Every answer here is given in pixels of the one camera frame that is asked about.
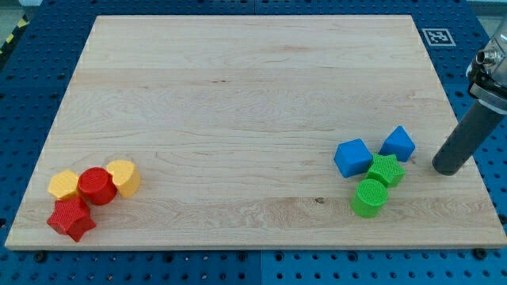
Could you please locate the yellow heart block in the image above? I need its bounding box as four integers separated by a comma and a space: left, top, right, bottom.
106, 160, 142, 198

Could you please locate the blue cube block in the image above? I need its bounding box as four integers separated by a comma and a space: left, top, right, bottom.
334, 139, 372, 178

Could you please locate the green star block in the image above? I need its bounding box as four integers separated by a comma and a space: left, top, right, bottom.
365, 154, 406, 188

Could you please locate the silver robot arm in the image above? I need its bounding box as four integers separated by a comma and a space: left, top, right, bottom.
432, 20, 506, 176

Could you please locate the yellow hexagon block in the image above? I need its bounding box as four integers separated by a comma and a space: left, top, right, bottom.
48, 170, 79, 200

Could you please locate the red star block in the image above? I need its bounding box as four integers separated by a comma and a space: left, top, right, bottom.
46, 196, 97, 242

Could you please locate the wooden board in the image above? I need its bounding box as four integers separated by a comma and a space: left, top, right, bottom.
6, 15, 506, 251

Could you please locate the red cylinder block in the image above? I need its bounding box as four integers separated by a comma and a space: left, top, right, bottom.
78, 167, 116, 206

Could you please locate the green cylinder block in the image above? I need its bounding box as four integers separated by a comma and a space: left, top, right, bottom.
351, 178, 388, 218

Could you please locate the blue triangle block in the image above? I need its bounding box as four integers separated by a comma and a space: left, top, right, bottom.
379, 125, 415, 162

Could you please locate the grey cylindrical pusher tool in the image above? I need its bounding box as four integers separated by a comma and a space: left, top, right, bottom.
432, 100, 505, 176

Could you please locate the white fiducial marker tag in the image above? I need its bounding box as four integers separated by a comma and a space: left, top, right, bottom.
422, 28, 456, 47

